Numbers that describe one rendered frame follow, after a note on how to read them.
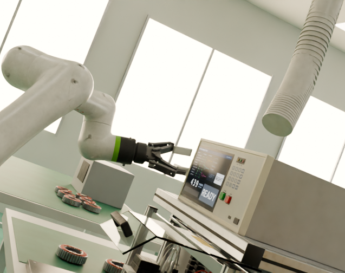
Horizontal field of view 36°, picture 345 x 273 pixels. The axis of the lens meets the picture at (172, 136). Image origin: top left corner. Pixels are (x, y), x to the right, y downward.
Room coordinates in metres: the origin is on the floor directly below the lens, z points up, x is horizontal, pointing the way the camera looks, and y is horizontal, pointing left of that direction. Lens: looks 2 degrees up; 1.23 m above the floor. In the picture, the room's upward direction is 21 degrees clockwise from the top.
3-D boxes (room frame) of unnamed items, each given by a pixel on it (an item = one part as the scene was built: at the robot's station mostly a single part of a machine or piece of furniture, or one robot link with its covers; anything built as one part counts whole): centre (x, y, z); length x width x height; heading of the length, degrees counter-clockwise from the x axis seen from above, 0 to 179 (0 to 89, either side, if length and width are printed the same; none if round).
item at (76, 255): (1.97, 0.18, 0.77); 0.11 x 0.11 x 0.04
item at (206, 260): (1.50, -0.13, 1.03); 0.62 x 0.01 x 0.03; 19
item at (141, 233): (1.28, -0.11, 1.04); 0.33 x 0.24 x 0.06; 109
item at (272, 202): (1.56, -0.34, 1.22); 0.44 x 0.39 x 0.20; 19
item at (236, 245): (1.58, -0.34, 1.09); 0.68 x 0.44 x 0.05; 19
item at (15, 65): (1.51, 0.43, 1.31); 0.18 x 0.13 x 0.12; 155
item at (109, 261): (2.02, 0.01, 0.77); 0.11 x 0.11 x 0.04
